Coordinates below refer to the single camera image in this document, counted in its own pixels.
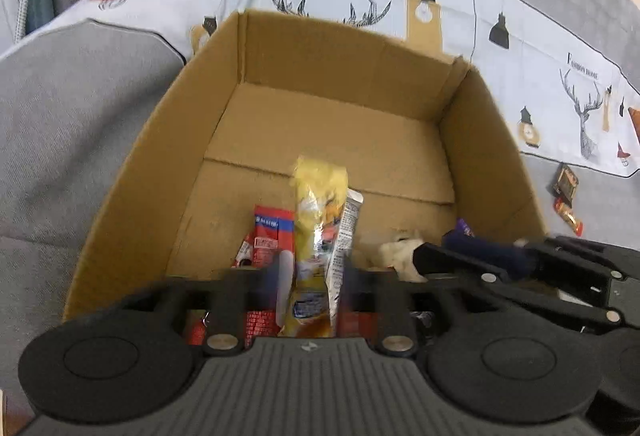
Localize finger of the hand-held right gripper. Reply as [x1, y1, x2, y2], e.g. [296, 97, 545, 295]
[442, 235, 640, 285]
[412, 241, 625, 331]

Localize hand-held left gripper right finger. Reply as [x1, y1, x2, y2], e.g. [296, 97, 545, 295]
[340, 263, 451, 357]

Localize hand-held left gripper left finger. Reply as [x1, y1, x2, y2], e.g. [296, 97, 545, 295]
[120, 250, 297, 356]

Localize red snack packet with figure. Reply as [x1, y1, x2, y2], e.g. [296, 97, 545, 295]
[231, 240, 256, 267]

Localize cream white snack packet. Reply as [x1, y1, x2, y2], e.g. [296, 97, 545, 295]
[377, 230, 428, 283]

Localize long red snack packet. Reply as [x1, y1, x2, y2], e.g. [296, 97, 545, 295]
[245, 204, 296, 338]

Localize yellow snack packet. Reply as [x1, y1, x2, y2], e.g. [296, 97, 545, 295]
[277, 155, 349, 338]

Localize cardboard box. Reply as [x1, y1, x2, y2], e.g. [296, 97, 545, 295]
[61, 8, 548, 348]

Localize small orange snack bar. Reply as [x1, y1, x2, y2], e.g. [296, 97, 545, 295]
[553, 198, 586, 237]

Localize brown chocolate packet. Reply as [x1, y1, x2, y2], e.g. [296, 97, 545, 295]
[552, 163, 581, 207]

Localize printed grey bed sheet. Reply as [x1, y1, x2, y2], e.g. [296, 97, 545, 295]
[0, 0, 640, 367]

